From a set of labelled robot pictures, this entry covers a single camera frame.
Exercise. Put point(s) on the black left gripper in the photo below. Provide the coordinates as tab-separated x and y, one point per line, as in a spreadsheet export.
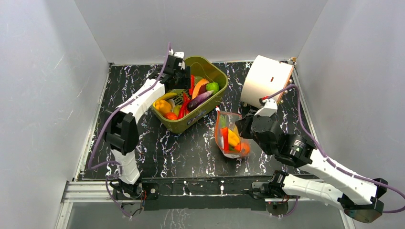
185	73

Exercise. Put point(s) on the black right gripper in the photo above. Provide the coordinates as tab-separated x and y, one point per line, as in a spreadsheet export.
241	129

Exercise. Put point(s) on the yellow toy bell pepper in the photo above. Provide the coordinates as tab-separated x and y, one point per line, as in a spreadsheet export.
233	139

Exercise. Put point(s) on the clear zip bag orange zipper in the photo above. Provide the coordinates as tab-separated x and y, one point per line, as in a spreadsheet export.
231	119

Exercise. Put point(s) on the orange toy fruit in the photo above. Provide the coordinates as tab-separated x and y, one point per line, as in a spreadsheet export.
243	149

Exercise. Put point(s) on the yellow toy pepper small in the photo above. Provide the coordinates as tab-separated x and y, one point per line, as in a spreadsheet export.
163	107

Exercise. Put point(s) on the red toy chili pepper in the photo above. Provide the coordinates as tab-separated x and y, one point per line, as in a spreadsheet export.
183	109

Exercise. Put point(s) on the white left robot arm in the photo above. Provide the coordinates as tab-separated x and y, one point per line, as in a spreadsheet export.
120	129

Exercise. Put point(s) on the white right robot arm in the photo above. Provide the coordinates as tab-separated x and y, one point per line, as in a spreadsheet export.
340	188

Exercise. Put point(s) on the orange toy papaya slice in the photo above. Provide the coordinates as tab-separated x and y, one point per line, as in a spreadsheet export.
199	88

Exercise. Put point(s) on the yellow green toy fruit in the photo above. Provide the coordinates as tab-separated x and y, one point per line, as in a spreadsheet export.
176	110

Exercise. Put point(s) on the purple toy eggplant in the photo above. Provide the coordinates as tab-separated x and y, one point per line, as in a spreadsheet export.
194	103

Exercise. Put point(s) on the olive green plastic bin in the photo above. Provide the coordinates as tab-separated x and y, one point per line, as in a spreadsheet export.
201	68

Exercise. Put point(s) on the red toy tomato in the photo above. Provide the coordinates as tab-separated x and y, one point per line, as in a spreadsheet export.
171	116

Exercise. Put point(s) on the green toy lime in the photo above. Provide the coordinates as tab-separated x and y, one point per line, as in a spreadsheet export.
214	87

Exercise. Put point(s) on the white cylindrical appliance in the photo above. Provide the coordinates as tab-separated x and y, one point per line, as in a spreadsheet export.
265	77

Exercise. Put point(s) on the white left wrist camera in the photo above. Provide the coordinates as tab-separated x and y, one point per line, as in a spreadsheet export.
179	62

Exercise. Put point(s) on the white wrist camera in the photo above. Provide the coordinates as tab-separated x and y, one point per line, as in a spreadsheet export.
179	62
269	107

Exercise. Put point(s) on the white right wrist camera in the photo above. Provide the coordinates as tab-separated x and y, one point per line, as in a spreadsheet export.
269	107

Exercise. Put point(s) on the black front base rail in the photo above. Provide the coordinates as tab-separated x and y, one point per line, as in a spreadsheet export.
245	192

